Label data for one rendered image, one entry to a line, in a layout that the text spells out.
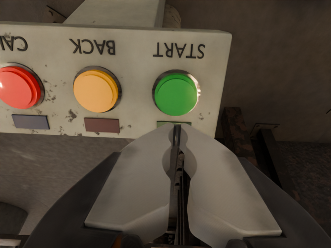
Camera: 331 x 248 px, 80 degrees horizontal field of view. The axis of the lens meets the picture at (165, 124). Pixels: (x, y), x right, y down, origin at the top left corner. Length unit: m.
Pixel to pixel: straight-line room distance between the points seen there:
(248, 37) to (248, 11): 0.09
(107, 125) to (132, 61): 0.07
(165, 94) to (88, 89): 0.07
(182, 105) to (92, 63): 0.09
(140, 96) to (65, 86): 0.07
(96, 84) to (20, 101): 0.08
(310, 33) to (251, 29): 0.21
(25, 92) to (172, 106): 0.14
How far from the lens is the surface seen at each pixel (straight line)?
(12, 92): 0.23
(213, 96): 0.20
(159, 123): 0.20
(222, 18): 0.81
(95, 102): 0.20
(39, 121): 0.25
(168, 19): 0.66
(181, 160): 1.28
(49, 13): 0.89
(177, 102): 0.18
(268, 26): 0.87
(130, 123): 0.21
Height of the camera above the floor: 0.75
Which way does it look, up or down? 42 degrees down
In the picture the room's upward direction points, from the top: 177 degrees counter-clockwise
